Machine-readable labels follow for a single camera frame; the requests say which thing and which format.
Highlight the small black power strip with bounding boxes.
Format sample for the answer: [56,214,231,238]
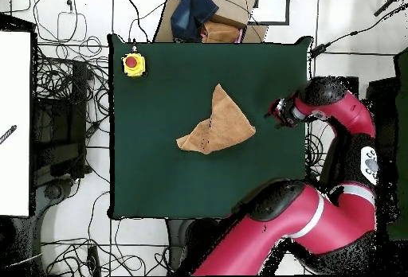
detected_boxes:
[86,245,102,277]

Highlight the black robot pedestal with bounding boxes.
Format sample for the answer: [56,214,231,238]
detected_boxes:
[163,218,226,273]

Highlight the black power adapter with cable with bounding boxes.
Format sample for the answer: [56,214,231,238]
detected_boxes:
[309,1,408,59]

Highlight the yellow emergency stop button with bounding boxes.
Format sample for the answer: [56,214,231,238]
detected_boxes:
[121,53,147,78]

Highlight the blue jeans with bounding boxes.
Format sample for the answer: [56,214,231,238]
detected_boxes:
[170,0,220,43]

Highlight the black flat board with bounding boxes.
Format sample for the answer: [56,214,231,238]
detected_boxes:
[365,76,400,164]

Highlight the white flat panel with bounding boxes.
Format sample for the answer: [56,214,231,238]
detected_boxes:
[0,30,32,217]

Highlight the folded orange cloth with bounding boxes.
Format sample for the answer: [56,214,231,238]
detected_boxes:
[200,21,244,45]

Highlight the brown cardboard box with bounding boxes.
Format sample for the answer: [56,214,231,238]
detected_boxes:
[152,0,269,45]

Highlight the black ribbed rod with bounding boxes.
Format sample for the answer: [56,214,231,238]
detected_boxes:
[0,124,18,146]

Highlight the black thin rod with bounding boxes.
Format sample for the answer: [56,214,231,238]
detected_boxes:
[373,0,408,18]

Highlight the black flat bar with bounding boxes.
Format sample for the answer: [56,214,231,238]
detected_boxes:
[345,76,360,92]

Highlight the black floor cable tangle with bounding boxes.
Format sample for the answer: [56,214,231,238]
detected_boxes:
[304,127,331,179]
[33,36,112,154]
[40,219,171,277]

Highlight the black square frame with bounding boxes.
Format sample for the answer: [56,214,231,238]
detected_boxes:
[243,0,291,26]

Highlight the grey floor stand base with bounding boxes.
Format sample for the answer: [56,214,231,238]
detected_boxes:
[33,177,78,224]

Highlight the tan terry towel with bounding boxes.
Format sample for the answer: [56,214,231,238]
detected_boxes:
[175,83,257,155]

